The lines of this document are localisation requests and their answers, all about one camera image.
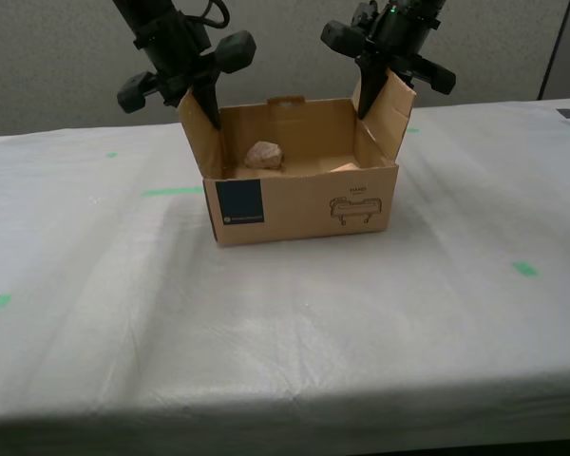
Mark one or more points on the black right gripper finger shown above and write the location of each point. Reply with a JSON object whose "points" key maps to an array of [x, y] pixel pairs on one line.
{"points": [[370, 88]]}

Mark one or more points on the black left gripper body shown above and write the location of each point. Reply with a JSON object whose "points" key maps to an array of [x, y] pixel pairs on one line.
{"points": [[180, 66]]}

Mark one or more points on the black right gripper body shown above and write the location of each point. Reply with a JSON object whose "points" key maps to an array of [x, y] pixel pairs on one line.
{"points": [[394, 45]]}

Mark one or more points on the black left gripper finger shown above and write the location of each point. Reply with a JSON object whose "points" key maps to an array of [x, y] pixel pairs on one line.
{"points": [[208, 102]]}

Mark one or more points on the speckled granite rock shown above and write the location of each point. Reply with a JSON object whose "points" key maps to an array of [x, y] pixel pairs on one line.
{"points": [[263, 156]]}

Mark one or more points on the light wooden block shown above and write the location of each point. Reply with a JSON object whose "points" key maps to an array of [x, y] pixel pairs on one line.
{"points": [[346, 167]]}

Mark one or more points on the brown cardboard box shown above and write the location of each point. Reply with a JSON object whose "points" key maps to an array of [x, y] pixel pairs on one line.
{"points": [[304, 209]]}

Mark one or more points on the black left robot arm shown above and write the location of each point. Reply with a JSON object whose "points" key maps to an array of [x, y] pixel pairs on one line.
{"points": [[147, 19]]}

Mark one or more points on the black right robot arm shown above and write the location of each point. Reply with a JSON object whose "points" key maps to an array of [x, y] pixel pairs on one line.
{"points": [[408, 9]]}

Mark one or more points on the long bright green tape strip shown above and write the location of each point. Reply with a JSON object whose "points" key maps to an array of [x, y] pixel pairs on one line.
{"points": [[171, 191]]}

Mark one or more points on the white plastic table cover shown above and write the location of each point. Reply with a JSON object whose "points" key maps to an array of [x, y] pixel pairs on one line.
{"points": [[285, 313]]}

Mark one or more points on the dark partition post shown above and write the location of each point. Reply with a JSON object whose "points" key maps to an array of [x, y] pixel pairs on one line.
{"points": [[553, 47]]}

